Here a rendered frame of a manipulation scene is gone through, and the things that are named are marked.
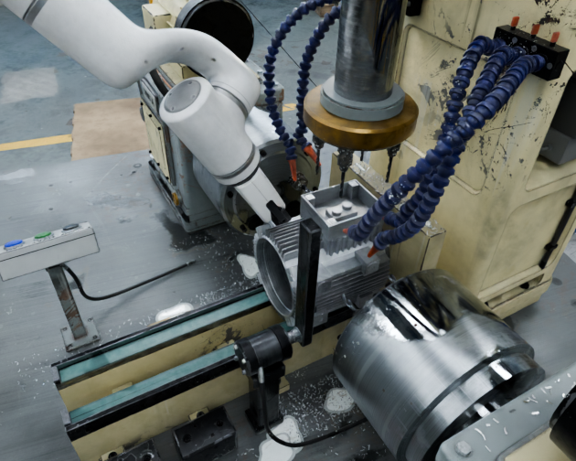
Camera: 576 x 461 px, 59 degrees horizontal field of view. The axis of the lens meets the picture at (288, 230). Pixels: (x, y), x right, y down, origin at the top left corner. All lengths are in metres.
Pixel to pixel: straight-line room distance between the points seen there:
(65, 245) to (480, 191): 0.75
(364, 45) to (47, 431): 0.86
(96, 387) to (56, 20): 0.63
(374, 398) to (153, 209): 0.94
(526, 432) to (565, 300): 0.75
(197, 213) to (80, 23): 0.74
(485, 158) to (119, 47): 0.60
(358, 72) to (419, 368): 0.41
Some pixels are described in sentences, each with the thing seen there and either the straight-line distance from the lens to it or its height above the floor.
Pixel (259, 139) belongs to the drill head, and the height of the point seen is 1.16.
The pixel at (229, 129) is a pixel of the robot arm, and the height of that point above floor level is 1.33.
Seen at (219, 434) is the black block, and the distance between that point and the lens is 0.95.
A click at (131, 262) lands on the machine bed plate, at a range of 1.33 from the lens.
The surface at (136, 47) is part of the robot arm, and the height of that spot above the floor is 1.45.
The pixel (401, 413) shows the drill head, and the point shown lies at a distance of 0.72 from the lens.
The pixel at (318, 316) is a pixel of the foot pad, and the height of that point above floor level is 0.98.
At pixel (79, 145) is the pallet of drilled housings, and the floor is 0.15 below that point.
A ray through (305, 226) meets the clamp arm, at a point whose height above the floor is 1.25.
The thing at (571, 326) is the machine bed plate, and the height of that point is 0.80.
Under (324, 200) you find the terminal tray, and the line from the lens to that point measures 0.96.
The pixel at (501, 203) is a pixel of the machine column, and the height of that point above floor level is 1.19.
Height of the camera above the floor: 1.70
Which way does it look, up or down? 40 degrees down
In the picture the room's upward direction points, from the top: 2 degrees clockwise
